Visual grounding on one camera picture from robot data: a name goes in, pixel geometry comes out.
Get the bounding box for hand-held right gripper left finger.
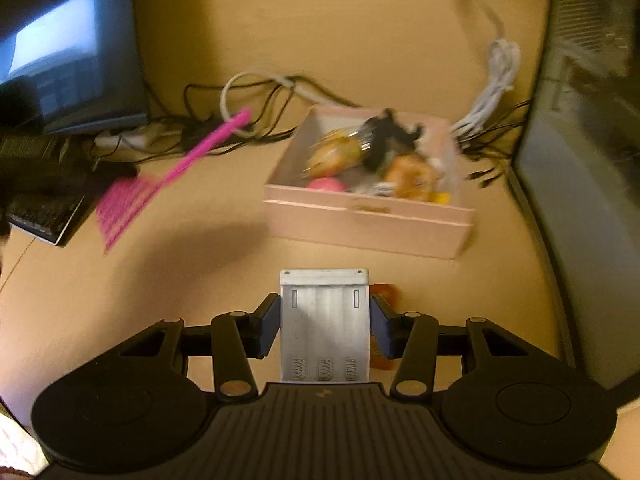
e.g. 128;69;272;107
120;292;281;400

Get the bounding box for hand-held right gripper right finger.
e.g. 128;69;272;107
369;294;527;400

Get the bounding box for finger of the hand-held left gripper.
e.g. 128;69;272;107
60;161;139;196

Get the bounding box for pink plastic strainer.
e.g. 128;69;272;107
96;107;252;254

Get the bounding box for grey battery holder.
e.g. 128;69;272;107
278;267;372;385

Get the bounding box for pink cardboard box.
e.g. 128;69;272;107
263;105;477;261

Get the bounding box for pink pig toy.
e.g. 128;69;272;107
307;176;347;194

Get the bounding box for bun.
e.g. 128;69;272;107
381;154;442;202

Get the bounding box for sliced bread packet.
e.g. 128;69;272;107
306;127;375;182

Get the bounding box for black plush toy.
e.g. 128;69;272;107
366;107;422;172

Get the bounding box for orange translucent object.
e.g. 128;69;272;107
369;283;402;372

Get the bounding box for white power strip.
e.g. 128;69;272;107
94;124;183;150

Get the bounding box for black keyboard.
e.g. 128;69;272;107
0;135;87;247

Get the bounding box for black computer monitor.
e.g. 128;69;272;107
0;0;152;137

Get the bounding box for grey thick cable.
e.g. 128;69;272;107
219;71;361;137

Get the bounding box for black cable bunch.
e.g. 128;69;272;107
450;100;532;188

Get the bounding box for white bundled cable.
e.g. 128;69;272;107
445;0;522;137

